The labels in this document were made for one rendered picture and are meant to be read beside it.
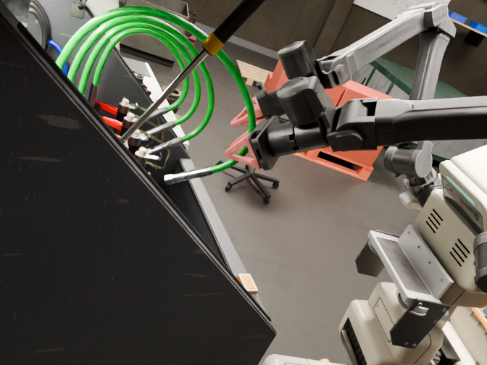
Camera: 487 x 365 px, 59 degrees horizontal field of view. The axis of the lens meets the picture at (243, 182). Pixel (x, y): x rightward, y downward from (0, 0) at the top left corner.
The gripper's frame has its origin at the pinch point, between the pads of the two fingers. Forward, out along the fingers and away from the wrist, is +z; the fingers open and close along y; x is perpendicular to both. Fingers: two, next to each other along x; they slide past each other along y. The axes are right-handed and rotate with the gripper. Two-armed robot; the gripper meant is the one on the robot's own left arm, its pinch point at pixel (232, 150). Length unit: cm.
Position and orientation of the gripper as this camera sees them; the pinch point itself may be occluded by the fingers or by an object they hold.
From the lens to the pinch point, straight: 84.0
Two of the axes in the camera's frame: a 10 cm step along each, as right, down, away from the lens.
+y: -3.8, 5.4, -7.5
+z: -8.4, 1.4, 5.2
